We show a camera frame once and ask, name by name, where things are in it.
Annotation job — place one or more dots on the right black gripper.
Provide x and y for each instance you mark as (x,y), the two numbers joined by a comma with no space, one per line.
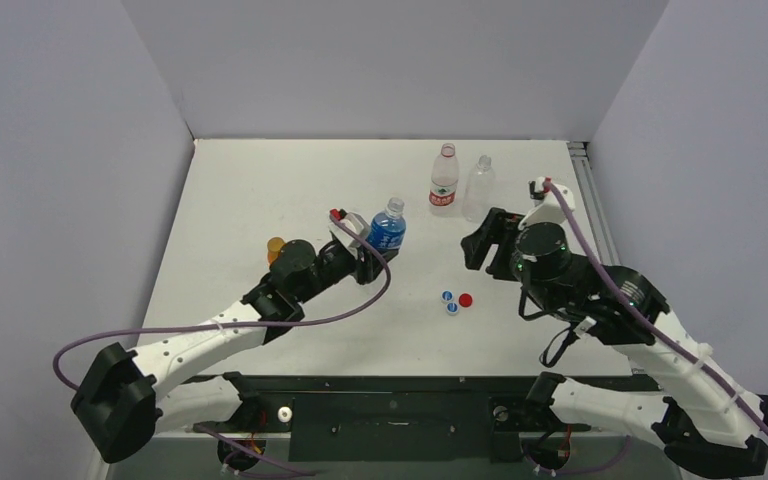
(498,238)

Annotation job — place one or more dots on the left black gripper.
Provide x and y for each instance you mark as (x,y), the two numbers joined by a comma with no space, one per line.
(366,266)

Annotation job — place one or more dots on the blue label water bottle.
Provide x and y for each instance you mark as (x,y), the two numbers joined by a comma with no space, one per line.
(388,227)

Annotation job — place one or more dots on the orange juice bottle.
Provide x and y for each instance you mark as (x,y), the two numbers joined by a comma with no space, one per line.
(274,248)

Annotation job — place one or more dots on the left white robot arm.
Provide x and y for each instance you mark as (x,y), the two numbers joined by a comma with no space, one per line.
(129,395)

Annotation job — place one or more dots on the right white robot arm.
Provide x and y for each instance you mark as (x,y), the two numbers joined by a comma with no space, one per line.
(701,419)

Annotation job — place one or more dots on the clear empty plastic bottle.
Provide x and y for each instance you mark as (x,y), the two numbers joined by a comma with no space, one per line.
(479,187)

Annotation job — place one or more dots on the red label water bottle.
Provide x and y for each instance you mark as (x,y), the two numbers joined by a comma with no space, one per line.
(444,180)

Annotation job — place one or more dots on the red bottle cap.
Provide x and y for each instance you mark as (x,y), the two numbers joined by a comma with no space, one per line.
(465,300)

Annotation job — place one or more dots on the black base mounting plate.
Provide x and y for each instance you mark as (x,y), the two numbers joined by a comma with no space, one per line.
(366,418)

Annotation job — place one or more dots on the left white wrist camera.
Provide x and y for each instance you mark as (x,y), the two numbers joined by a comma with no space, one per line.
(347,228)

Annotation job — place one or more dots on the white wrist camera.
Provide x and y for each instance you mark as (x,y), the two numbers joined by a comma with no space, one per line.
(347,228)
(547,207)

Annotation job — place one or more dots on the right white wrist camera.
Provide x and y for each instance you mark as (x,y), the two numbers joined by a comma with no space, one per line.
(547,207)

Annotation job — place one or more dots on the aluminium rail frame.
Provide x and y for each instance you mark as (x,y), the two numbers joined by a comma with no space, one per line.
(596,212)

